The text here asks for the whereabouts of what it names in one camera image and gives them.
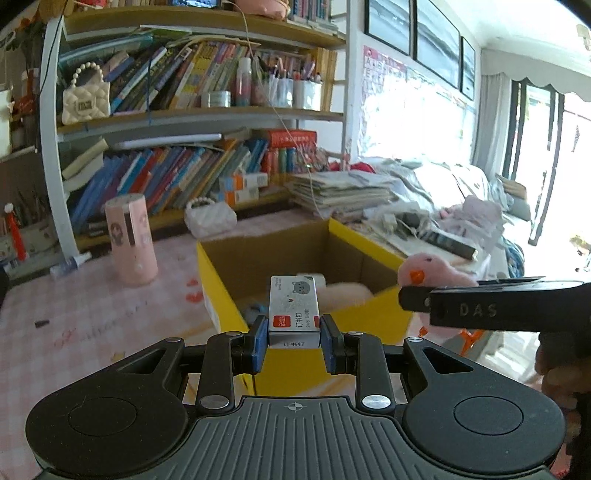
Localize white staples box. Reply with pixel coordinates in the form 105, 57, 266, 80
269, 275, 321, 350

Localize pink plush chick toy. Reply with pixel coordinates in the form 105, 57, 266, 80
398, 253, 484, 356

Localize blue toy in box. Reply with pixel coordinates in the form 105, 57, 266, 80
240, 302, 269, 327

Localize yellow cardboard box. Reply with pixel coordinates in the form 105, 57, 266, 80
197, 220, 412, 397

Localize black smartphone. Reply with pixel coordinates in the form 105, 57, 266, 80
420, 230, 477, 260

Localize pink cylindrical container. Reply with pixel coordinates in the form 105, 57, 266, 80
105, 193, 158, 286

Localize white quilted handbag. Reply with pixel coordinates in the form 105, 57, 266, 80
184, 197, 238, 240

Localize lower orange white carton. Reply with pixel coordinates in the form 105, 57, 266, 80
223, 187, 259, 207

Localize orange white carton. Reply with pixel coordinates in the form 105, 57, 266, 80
219, 173, 269, 191
223, 187, 259, 207

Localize stack of papers and magazines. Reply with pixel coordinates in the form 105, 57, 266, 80
287, 170, 394, 218

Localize upper orange white carton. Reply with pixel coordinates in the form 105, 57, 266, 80
219, 173, 269, 191

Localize row of leaning books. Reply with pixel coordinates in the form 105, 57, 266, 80
63, 139, 266, 234

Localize red thick books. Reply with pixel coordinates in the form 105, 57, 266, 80
257, 129, 318, 176

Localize red white figurine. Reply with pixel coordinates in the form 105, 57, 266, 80
4, 203, 27, 261

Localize white bookshelf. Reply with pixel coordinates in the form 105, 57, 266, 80
0, 0, 352, 278

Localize white pen holder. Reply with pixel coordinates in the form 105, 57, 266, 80
293, 80, 322, 111

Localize cream quilted pearl handbag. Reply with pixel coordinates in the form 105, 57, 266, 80
61, 62, 111, 126

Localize framed pictures on wall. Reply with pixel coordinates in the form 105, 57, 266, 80
365, 0, 477, 100

